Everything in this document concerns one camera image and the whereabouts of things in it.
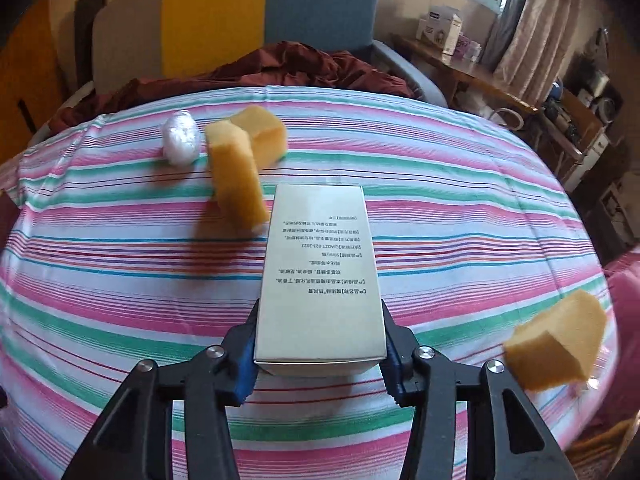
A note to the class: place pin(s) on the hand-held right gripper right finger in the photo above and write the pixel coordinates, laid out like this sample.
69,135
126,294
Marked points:
395,365

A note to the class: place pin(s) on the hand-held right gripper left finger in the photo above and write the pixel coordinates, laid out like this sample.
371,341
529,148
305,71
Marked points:
245,360

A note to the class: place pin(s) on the beige printed carton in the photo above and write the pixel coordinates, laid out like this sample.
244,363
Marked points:
320,285

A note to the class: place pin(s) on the striped bed sheet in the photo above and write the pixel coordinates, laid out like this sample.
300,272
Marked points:
125,270

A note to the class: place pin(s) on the yellow sponge block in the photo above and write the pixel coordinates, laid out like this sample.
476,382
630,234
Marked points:
262,135
235,180
555,342

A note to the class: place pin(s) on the pink quilt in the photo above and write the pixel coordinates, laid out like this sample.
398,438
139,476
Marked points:
625,280

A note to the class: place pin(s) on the maroon blanket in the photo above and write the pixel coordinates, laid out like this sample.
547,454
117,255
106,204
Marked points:
280,70

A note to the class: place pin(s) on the wooden desk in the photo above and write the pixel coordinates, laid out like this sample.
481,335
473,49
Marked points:
465,77

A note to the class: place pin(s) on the cluttered shelf unit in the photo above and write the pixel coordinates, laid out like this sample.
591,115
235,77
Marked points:
585,125

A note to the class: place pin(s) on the pink small container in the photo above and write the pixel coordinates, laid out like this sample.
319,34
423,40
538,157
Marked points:
470,49

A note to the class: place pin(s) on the white appliance box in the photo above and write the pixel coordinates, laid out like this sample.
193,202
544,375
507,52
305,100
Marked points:
439,30

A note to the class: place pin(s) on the grey yellow blue headboard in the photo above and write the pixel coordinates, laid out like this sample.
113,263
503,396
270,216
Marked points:
225,15

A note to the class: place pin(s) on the pink patterned curtain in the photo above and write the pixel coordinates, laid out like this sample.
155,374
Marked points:
537,30

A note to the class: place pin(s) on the orange wooden wardrobe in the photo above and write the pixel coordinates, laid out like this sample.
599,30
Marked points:
25,65

